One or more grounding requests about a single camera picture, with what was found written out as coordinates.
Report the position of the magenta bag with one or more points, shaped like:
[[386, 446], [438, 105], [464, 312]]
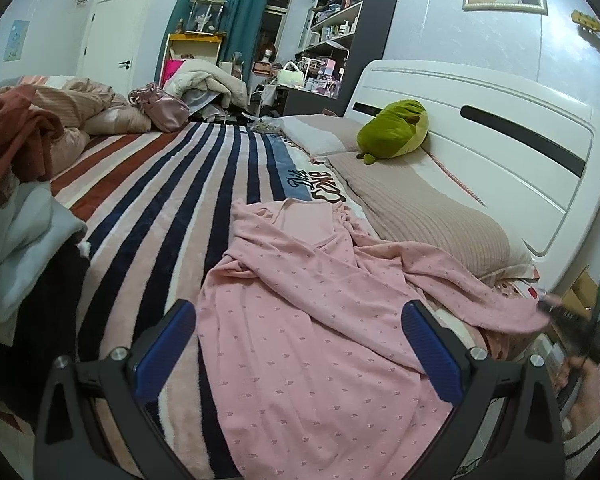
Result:
[[172, 70]]

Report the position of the black garment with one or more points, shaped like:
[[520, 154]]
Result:
[[40, 340]]

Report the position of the white door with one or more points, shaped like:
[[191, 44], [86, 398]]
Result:
[[112, 35]]

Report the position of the person's right hand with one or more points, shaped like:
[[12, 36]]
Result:
[[587, 392]]

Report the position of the wig head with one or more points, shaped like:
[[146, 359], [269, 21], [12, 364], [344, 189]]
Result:
[[265, 57]]

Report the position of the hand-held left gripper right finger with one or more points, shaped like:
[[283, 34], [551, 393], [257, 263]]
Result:
[[430, 345]]

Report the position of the white handbag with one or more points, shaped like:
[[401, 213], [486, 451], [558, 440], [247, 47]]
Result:
[[291, 76]]

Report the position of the window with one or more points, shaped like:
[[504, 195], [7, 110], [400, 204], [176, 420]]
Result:
[[280, 15]]

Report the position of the glass display case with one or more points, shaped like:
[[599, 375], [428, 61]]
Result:
[[206, 15]]

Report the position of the beige ribbed pillow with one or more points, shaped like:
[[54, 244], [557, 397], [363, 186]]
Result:
[[420, 210]]

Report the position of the cream comforter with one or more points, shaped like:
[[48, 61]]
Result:
[[210, 80]]

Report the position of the dark bookshelf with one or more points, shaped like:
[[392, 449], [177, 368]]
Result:
[[375, 15]]

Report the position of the striped fleece blanket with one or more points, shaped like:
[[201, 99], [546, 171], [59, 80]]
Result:
[[180, 210]]

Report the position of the white bed headboard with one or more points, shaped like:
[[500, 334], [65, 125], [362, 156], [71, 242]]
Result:
[[505, 150]]

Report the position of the yellow guitar headstock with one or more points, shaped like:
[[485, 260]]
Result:
[[587, 21]]

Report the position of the yellow cabinet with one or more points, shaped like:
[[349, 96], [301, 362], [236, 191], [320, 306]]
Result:
[[195, 42]]

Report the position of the pink dotted garment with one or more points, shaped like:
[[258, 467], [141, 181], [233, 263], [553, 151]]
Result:
[[305, 335]]

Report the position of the person's right forearm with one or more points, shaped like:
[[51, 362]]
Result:
[[597, 450]]

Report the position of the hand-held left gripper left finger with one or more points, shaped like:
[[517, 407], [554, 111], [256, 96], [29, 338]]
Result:
[[165, 350]]

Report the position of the small wall poster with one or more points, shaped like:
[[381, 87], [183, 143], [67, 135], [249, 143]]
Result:
[[17, 40]]

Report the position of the clear plastic bag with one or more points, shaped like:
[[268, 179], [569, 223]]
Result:
[[267, 124]]

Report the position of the red-brown garment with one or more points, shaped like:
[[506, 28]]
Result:
[[15, 135]]

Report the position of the white and beige pillow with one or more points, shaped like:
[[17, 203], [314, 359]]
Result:
[[315, 132]]

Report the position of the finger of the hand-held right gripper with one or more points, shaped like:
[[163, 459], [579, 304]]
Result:
[[555, 307]]

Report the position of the pink striped duvet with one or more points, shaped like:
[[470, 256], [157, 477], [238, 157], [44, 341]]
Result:
[[80, 105]]

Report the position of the teal curtain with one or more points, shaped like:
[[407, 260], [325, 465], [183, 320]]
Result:
[[240, 5]]

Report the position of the pink satin bag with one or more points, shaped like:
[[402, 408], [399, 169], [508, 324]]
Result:
[[160, 107]]

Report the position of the green plush toy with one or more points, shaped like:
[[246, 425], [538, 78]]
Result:
[[390, 127]]

